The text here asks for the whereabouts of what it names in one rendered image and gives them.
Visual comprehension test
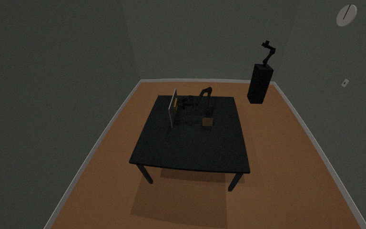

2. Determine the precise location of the wooden picture frame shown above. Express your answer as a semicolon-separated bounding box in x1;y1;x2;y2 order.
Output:
173;98;178;114

